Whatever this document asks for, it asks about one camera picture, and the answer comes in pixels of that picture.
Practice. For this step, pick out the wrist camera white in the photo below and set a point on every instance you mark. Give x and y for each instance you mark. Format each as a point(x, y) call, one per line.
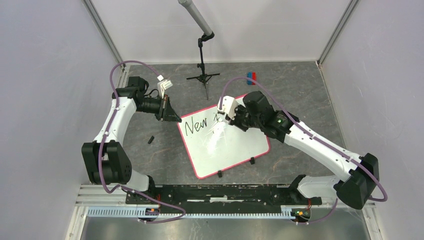
point(162, 85)
point(227, 107)

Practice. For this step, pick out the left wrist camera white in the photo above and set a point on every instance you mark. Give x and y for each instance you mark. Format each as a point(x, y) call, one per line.
point(162, 85)

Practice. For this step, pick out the black marker cap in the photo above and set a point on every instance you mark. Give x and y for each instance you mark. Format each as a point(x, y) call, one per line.
point(151, 139)

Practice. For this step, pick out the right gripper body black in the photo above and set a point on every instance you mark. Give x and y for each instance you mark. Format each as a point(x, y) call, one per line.
point(242, 119)

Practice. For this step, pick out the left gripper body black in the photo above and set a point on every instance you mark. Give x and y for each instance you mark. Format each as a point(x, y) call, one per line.
point(160, 116)

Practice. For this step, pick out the grey microphone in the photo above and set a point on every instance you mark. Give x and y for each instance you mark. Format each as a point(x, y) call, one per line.
point(191, 8)

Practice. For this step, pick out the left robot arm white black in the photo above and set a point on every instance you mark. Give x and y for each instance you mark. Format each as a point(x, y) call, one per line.
point(105, 159)

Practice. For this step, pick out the whiteboard with pink frame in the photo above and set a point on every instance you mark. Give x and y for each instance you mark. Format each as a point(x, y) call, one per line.
point(211, 149)

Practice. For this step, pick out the black tripod stand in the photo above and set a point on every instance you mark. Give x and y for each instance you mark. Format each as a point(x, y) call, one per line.
point(203, 77)

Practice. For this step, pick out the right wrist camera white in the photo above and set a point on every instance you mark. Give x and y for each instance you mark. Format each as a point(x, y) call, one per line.
point(227, 107)

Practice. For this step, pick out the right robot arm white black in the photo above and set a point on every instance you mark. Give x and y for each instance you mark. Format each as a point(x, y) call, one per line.
point(354, 176)

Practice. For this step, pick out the white slotted cable duct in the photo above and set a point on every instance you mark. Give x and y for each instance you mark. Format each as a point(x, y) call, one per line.
point(153, 213)

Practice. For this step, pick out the blue red eraser block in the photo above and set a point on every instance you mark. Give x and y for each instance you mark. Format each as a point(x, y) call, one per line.
point(252, 78)

